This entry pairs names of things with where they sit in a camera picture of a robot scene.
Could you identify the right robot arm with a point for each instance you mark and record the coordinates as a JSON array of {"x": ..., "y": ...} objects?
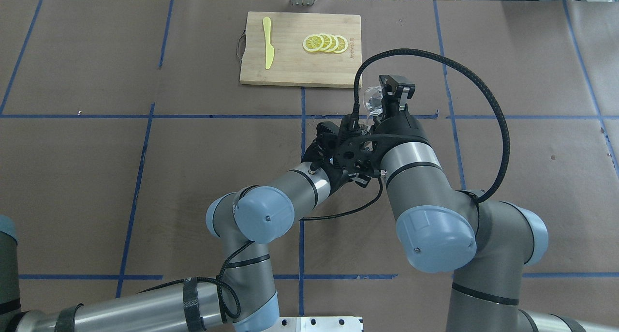
[{"x": 485, "y": 244}]

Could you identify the lemon slice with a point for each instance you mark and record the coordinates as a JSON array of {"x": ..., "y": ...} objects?
[
  {"x": 334, "y": 44},
  {"x": 313, "y": 43},
  {"x": 328, "y": 42},
  {"x": 343, "y": 45}
]

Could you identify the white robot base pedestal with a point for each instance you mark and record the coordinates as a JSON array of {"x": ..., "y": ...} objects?
[{"x": 318, "y": 324}]

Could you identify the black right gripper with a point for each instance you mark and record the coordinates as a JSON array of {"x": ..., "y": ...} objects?
[{"x": 405, "y": 127}]

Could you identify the yellow plastic knife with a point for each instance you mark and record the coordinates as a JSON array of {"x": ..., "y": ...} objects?
[{"x": 269, "y": 48}]

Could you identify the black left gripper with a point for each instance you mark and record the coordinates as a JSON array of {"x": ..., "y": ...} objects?
[{"x": 320, "y": 154}]

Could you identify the clear glass beaker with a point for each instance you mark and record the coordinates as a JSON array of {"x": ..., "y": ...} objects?
[{"x": 372, "y": 100}]

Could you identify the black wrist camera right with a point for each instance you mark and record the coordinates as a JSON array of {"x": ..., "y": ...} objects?
[{"x": 359, "y": 153}]

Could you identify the wooden cutting board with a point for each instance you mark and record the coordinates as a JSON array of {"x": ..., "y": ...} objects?
[{"x": 292, "y": 65}]

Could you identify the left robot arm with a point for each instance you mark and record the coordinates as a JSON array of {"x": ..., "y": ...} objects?
[{"x": 112, "y": 206}]

